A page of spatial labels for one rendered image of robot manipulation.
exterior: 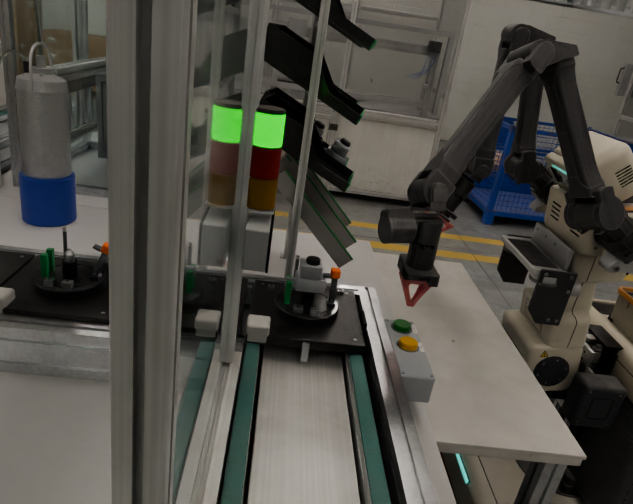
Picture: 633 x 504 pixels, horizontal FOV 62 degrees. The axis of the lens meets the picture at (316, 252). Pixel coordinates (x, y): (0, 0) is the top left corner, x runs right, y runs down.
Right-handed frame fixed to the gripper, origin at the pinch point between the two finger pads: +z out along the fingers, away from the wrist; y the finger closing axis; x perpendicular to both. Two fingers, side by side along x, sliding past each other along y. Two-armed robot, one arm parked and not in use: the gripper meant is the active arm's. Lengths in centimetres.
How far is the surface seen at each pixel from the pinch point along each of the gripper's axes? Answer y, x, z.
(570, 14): -842, 438, -117
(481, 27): -847, 294, -79
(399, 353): 10.4, -3.4, 6.3
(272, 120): 19, -33, -39
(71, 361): 14, -66, 11
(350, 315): -1.3, -12.3, 5.2
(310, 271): 0.4, -22.5, -5.5
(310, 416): 26.0, -21.7, 10.1
